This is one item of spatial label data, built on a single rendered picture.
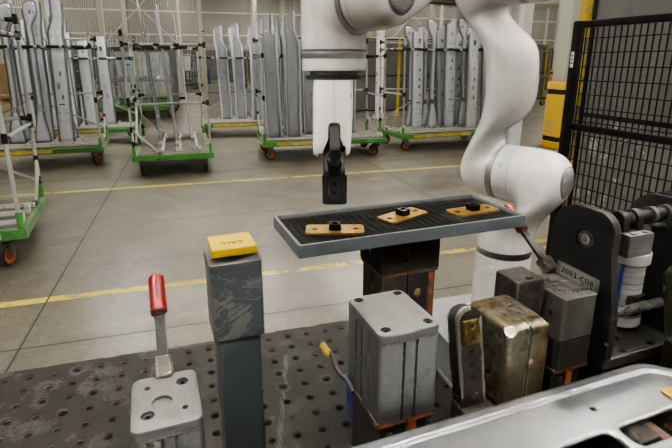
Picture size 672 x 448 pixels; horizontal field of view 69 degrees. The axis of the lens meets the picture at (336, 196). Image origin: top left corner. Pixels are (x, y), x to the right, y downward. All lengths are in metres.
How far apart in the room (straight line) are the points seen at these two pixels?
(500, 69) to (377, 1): 0.48
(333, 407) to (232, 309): 0.48
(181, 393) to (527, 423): 0.38
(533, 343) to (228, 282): 0.40
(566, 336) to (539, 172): 0.36
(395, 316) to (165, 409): 0.26
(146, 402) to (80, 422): 0.62
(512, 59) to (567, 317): 0.48
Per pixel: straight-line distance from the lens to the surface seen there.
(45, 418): 1.23
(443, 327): 1.19
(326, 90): 0.62
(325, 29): 0.62
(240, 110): 10.00
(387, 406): 0.60
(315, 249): 0.64
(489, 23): 1.01
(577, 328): 0.80
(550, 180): 1.02
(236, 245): 0.66
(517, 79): 1.00
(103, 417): 1.18
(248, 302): 0.68
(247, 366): 0.74
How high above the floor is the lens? 1.39
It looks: 15 degrees down
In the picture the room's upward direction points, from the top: straight up
